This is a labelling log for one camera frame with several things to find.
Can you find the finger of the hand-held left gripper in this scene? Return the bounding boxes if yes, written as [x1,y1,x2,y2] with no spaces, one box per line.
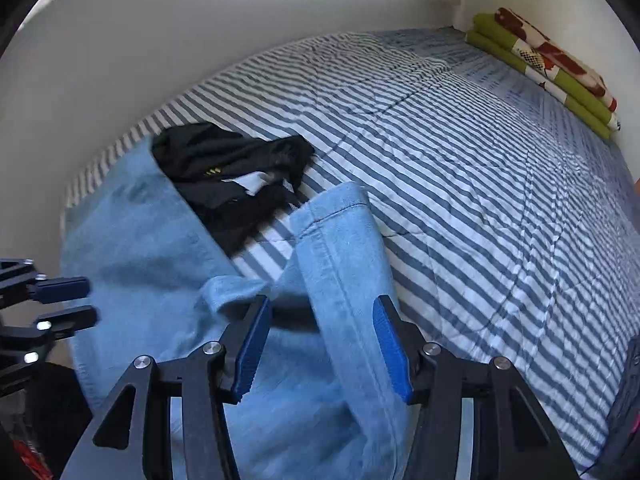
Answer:
[0,304,99,366]
[0,258,92,311]

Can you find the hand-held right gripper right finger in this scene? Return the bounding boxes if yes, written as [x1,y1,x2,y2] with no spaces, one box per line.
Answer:
[371,294,585,480]

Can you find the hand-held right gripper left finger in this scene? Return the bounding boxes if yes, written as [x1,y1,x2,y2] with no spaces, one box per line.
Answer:
[60,294,273,480]

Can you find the light blue denim jeans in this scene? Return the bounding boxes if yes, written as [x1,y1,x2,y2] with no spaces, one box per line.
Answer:
[59,137,426,480]

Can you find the blue striped bed quilt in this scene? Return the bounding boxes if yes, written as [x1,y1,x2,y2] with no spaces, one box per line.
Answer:
[62,27,640,476]

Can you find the crumpled black garment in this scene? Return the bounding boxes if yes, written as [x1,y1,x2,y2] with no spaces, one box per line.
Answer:
[151,122,316,259]

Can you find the folded dark grey garment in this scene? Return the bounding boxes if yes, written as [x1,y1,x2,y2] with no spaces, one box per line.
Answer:
[602,332,640,480]

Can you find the green folded blanket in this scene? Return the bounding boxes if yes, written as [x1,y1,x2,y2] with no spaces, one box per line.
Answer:
[472,12,621,131]
[465,30,613,142]

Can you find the red and white folded blanket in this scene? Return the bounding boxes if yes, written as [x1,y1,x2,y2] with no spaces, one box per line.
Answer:
[495,7,618,111]

